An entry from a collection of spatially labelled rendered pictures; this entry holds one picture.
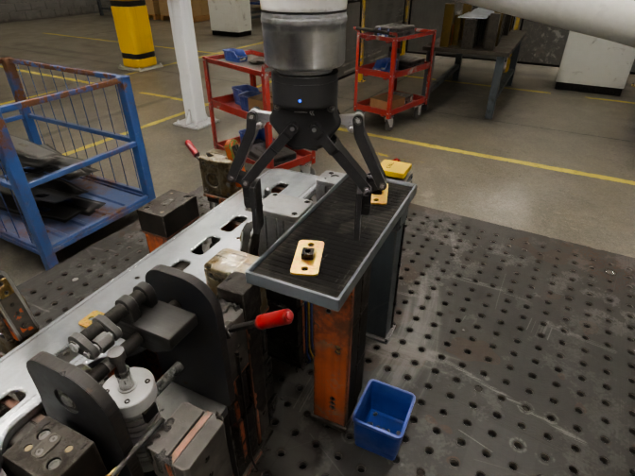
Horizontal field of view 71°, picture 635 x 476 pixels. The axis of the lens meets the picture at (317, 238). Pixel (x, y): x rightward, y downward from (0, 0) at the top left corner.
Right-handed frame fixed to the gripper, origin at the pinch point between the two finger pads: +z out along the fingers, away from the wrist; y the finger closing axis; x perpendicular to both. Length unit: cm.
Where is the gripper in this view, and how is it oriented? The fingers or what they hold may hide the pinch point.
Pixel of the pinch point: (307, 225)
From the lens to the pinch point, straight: 60.2
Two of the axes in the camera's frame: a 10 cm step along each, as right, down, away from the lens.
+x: -1.3, 5.3, -8.4
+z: 0.0, 8.5, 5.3
